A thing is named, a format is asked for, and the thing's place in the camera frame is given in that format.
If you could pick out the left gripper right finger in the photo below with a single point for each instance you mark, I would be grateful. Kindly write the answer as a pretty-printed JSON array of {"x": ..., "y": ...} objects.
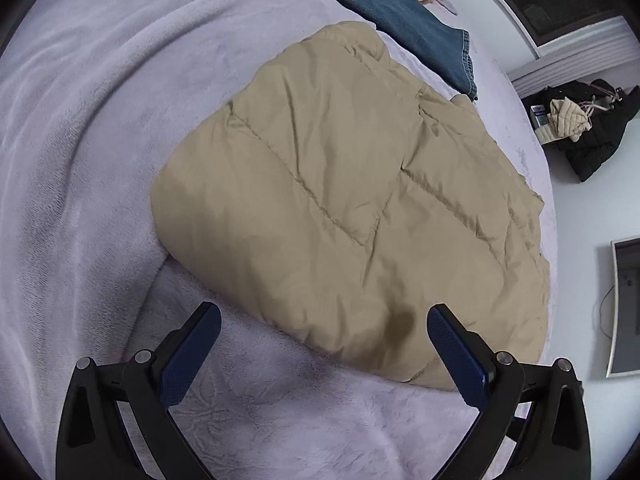
[{"x": 538, "y": 407}]

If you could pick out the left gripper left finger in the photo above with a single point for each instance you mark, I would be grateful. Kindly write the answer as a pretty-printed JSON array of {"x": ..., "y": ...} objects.
[{"x": 93, "y": 442}]

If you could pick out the beige puffer jacket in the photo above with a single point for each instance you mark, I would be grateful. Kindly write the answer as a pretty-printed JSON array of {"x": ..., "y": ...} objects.
[{"x": 338, "y": 197}]

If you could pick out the beige garment on hanger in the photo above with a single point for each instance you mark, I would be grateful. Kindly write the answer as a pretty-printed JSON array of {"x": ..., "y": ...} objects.
[{"x": 566, "y": 120}]

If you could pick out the grey curtain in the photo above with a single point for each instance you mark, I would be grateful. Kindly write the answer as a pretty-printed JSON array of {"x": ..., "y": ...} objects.
[{"x": 589, "y": 50}]

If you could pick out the lavender fleece bed blanket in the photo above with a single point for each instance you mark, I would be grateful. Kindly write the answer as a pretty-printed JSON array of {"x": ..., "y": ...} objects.
[{"x": 95, "y": 94}]

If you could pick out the folded blue denim jeans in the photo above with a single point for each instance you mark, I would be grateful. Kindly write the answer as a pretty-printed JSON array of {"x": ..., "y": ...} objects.
[{"x": 439, "y": 47}]

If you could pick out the wall monitor screen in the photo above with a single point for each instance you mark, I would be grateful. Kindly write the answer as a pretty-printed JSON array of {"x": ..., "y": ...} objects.
[{"x": 625, "y": 353}]

